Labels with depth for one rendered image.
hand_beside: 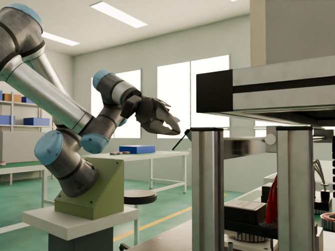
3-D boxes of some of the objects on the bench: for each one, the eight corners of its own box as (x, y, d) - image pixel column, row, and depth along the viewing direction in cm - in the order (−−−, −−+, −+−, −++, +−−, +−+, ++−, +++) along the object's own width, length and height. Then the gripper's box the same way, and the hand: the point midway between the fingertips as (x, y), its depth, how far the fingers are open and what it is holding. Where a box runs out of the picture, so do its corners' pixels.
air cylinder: (294, 256, 66) (293, 231, 66) (300, 245, 72) (300, 223, 72) (319, 261, 63) (318, 235, 63) (323, 250, 69) (323, 226, 69)
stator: (221, 238, 73) (221, 224, 74) (232, 226, 83) (232, 213, 84) (267, 246, 68) (267, 230, 69) (273, 232, 78) (273, 218, 78)
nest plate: (209, 243, 74) (209, 238, 74) (232, 227, 86) (232, 223, 86) (269, 257, 65) (269, 251, 65) (285, 237, 78) (285, 233, 78)
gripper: (146, 87, 91) (199, 119, 80) (135, 113, 93) (185, 147, 82) (127, 83, 84) (182, 117, 73) (116, 111, 86) (168, 148, 75)
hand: (174, 130), depth 76 cm, fingers closed
